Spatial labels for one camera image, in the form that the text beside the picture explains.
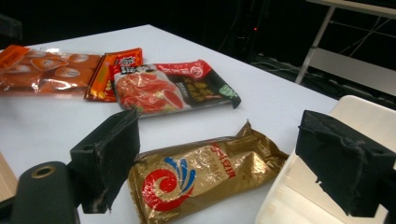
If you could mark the white table cover sheet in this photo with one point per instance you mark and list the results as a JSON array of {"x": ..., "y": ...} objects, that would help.
[{"x": 186, "y": 40}]

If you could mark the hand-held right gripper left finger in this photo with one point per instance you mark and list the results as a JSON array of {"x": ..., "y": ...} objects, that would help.
[{"x": 106, "y": 161}]

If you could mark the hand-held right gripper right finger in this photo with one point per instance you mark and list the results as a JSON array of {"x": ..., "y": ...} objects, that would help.
[{"x": 342, "y": 165}]

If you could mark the cream plastic bin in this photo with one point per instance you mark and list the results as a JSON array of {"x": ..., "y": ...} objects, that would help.
[{"x": 289, "y": 199}]

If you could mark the red and orange packet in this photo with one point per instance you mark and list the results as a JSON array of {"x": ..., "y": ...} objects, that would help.
[{"x": 101, "y": 81}]

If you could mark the red and black meat packet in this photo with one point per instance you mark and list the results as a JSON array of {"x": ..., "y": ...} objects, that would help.
[{"x": 174, "y": 90}]

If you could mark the gold foil packet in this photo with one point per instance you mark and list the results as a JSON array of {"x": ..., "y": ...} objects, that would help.
[{"x": 202, "y": 174}]

